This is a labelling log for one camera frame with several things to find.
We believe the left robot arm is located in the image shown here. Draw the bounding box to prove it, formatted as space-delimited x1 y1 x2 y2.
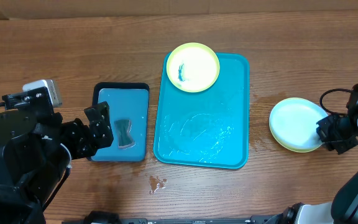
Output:
0 102 114 223

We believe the small black tray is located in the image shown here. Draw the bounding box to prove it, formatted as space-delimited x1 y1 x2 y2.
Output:
87 82 150 162

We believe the blue mat in tray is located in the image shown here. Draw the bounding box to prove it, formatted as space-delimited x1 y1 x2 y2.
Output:
91 88 150 162

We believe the green and yellow sponge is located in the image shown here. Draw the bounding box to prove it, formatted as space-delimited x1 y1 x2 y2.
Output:
114 119 135 149

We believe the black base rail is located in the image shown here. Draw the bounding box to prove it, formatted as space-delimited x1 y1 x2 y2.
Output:
62 211 273 224

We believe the light blue plate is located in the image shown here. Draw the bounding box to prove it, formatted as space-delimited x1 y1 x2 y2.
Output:
268 98 329 151

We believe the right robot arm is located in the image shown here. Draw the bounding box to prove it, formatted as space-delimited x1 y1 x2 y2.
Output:
266 83 358 224

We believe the yellow-green plate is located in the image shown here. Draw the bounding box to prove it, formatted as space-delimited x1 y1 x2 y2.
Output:
268 97 326 153
165 42 220 93

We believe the large teal serving tray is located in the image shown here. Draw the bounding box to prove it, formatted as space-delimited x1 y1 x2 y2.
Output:
153 53 250 169

